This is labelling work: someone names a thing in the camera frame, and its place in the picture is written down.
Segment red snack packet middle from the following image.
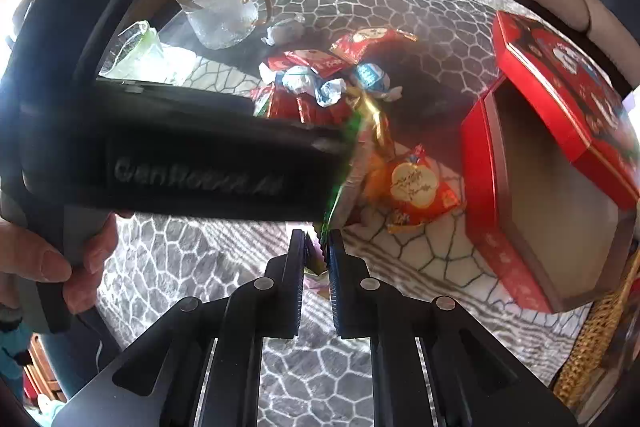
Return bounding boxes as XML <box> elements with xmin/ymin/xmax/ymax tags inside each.
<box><xmin>267</xmin><ymin>49</ymin><xmax>350</xmax><ymax>80</ymax></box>

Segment white blue crumpled wrapper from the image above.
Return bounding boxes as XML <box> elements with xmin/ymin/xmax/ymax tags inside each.
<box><xmin>262</xmin><ymin>16</ymin><xmax>305</xmax><ymax>47</ymax></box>

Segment red octagonal tin base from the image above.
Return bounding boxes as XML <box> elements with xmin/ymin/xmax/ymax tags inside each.
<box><xmin>461</xmin><ymin>77</ymin><xmax>636</xmax><ymax>313</ymax></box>

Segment red snack packet top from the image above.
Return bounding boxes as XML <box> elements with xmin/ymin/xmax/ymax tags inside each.
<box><xmin>330</xmin><ymin>28</ymin><xmax>418</xmax><ymax>65</ymax></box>

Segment wicker basket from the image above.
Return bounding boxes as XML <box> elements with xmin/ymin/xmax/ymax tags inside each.
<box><xmin>553</xmin><ymin>249</ymin><xmax>639</xmax><ymax>409</ymax></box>

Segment green glass bowl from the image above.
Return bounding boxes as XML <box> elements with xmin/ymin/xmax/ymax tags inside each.
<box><xmin>100</xmin><ymin>21</ymin><xmax>167</xmax><ymax>83</ymax></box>

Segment person's left hand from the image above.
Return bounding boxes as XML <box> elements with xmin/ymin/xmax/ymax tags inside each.
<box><xmin>1</xmin><ymin>212</ymin><xmax>134</xmax><ymax>314</ymax></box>

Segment green snack packet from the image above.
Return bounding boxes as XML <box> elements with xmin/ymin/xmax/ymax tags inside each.
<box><xmin>320</xmin><ymin>114</ymin><xmax>374</xmax><ymax>239</ymax></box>

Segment red octagonal tin lid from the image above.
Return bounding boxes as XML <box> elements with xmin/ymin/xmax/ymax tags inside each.
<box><xmin>492</xmin><ymin>11</ymin><xmax>639</xmax><ymax>210</ymax></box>

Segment patterned grey table cloth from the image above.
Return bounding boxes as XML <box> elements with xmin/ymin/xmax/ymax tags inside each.
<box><xmin>94</xmin><ymin>0</ymin><xmax>597</xmax><ymax>427</ymax></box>

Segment gold foil snack bar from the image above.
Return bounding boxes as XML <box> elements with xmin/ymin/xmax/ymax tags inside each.
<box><xmin>346</xmin><ymin>86</ymin><xmax>396</xmax><ymax>161</ymax></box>

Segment blue white candy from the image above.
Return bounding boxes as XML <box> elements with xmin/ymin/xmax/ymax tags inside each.
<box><xmin>276</xmin><ymin>65</ymin><xmax>347</xmax><ymax>108</ymax></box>
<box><xmin>350</xmin><ymin>63</ymin><xmax>402</xmax><ymax>102</ymax></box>

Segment glass pitcher amber handle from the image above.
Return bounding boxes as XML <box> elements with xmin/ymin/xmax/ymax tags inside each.
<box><xmin>176</xmin><ymin>0</ymin><xmax>272</xmax><ymax>50</ymax></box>

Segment red snack packet lower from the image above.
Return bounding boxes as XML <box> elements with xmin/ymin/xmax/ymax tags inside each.
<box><xmin>250</xmin><ymin>85</ymin><xmax>352</xmax><ymax>126</ymax></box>

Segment orange snack packet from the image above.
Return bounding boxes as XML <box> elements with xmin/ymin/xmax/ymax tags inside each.
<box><xmin>362</xmin><ymin>144</ymin><xmax>462</xmax><ymax>233</ymax></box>

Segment red snack packet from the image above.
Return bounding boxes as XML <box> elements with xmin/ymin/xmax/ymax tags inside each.
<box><xmin>330</xmin><ymin>28</ymin><xmax>418</xmax><ymax>65</ymax></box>
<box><xmin>267</xmin><ymin>49</ymin><xmax>350</xmax><ymax>80</ymax></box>
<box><xmin>250</xmin><ymin>85</ymin><xmax>352</xmax><ymax>126</ymax></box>

